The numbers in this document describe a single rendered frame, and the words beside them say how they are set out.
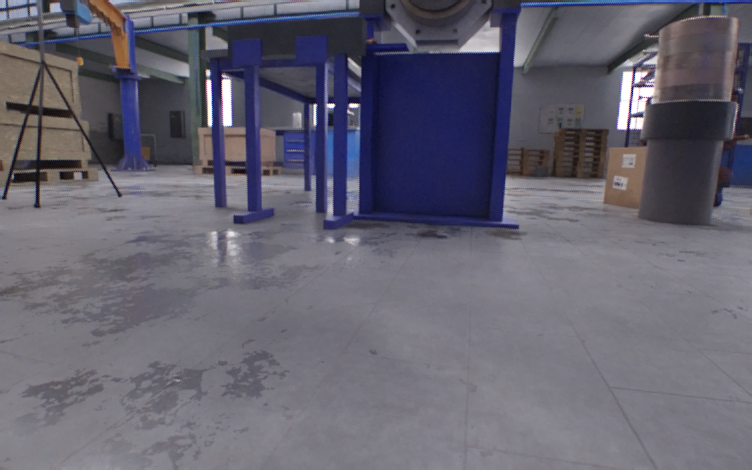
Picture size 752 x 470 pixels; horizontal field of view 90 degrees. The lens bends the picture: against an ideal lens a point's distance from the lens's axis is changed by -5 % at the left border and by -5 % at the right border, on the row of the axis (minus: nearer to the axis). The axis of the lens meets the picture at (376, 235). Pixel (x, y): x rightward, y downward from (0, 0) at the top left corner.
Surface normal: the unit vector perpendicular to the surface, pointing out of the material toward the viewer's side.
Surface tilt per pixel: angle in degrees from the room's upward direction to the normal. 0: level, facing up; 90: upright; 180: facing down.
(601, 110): 90
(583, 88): 90
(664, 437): 0
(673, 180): 90
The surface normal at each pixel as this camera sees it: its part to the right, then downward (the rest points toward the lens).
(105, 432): 0.03, -0.98
